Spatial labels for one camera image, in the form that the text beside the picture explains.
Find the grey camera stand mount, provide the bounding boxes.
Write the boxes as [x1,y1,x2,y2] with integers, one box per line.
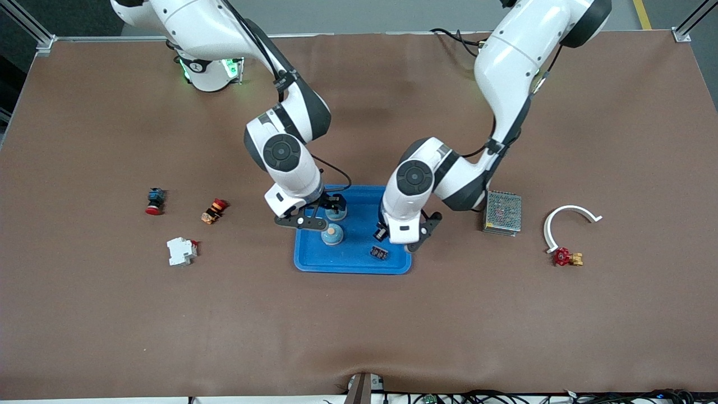
[343,372,385,404]

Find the blue plastic tray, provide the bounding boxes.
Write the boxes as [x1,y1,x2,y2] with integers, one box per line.
[294,185,412,275]

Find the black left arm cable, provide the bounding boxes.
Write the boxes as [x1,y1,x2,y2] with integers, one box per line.
[457,42,564,160]

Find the aluminium frame post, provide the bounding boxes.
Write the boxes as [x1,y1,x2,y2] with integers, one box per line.
[0,0,57,57]
[672,0,718,43]

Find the black left base cables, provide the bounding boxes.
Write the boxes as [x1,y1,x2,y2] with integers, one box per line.
[429,27,489,57]

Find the orange red push button switch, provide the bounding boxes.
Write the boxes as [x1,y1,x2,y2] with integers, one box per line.
[201,198,228,225]

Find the blue red emergency stop button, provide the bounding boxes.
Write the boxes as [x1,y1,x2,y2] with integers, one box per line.
[145,187,167,216]

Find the white curved plastic arc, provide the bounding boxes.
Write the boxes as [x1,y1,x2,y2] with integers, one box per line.
[543,205,603,254]

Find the metal mesh power supply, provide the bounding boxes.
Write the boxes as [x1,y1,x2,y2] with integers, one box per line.
[484,190,523,237]

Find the red handle brass valve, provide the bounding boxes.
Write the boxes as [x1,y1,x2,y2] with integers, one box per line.
[552,247,584,267]

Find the white circuit breaker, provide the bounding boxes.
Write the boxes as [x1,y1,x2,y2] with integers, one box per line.
[166,237,199,267]

